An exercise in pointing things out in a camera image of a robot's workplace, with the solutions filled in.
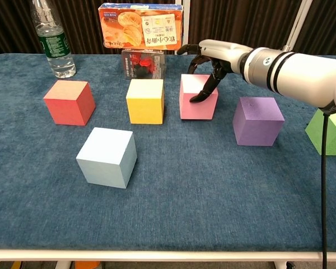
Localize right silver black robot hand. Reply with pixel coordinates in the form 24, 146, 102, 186
176, 39, 254, 103

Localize pink foam cube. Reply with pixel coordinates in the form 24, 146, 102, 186
179, 74, 219, 120

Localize purple foam cube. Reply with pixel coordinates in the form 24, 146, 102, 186
232, 96, 285, 147

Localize yellow foam cube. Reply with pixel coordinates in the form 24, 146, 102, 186
125, 78, 165, 124

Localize light blue foam cube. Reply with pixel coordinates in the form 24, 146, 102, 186
76, 127, 138, 189

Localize red foam cube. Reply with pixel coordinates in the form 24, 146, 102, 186
43, 80, 96, 126

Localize small dark product box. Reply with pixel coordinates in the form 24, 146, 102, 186
121, 49, 166, 81

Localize orange bread snack box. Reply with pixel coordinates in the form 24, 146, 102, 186
97, 2, 184, 51

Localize blue felt table cover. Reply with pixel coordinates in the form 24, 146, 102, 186
0, 53, 336, 252

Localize clear plastic water bottle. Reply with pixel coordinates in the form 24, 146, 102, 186
30, 0, 77, 78

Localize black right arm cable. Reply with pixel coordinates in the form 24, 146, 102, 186
320, 112, 330, 269

